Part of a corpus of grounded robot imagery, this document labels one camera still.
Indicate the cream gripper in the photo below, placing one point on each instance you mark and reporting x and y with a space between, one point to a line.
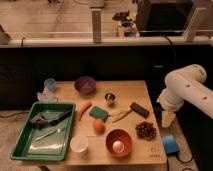
167 118

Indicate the teal sponge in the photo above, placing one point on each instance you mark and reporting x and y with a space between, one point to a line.
98 113

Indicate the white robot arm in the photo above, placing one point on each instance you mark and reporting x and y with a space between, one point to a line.
185 84

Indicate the green plastic tray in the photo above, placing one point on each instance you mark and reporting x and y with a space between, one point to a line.
51 148

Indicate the dark grape bunch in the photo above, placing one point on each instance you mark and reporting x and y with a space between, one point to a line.
145 130

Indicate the black rectangular block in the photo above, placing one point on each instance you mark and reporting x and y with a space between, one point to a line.
139 109

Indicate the yellow banana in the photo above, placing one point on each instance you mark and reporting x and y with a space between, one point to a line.
118 115

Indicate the wooden board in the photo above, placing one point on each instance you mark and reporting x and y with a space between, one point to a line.
143 152

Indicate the red bowl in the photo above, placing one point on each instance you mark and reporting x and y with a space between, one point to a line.
119 135

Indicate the white egg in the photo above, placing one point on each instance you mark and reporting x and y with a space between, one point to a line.
118 146

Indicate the small metal cup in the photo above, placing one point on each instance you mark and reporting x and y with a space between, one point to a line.
110 99

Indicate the orange fruit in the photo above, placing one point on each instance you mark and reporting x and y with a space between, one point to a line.
98 126

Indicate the orange carrot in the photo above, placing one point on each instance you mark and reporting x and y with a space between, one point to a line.
83 109

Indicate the purple bowl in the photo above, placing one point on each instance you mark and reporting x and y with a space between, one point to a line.
85 85

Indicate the white cup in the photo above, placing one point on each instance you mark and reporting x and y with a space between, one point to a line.
79 144

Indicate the black monitor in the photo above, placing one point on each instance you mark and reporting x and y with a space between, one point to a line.
162 17

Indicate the metal spoon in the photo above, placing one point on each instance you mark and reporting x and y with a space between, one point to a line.
58 130

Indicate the clear plastic bag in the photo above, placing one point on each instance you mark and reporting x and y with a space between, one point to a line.
46 97

